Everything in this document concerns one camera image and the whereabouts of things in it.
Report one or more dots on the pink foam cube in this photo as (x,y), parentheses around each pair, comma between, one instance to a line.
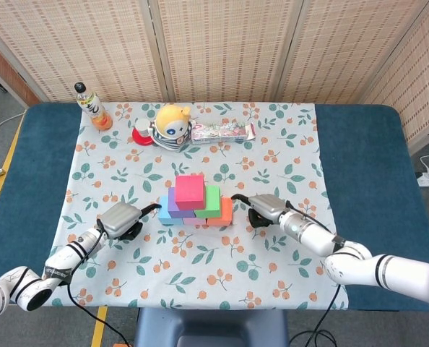
(194,221)

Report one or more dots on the green foam cube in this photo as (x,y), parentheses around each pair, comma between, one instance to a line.
(212,204)

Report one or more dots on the snack package box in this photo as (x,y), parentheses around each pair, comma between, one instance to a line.
(221,133)

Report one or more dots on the light blue foam cube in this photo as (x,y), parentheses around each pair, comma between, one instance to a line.
(163,213)

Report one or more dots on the small orange object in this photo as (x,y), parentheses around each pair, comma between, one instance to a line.
(122,345)

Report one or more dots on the orange juice bottle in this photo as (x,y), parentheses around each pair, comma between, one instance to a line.
(93,108)

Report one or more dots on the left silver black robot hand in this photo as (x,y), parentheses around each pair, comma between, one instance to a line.
(118,218)

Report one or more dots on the floral print tablecloth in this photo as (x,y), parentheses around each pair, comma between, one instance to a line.
(200,274)

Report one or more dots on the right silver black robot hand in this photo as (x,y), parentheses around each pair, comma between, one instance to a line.
(267,209)

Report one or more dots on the red foam cube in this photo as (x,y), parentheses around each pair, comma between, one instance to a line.
(189,191)

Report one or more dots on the orange foam cube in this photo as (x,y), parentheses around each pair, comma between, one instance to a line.
(225,215)

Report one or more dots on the purple foam cube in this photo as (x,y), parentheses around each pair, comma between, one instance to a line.
(172,206)

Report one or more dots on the yellow plush toy striped shirt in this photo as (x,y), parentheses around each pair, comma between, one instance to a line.
(171,124)

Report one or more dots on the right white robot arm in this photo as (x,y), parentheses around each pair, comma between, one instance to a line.
(362,260)

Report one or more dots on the teal padded table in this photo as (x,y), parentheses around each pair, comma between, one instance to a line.
(362,144)

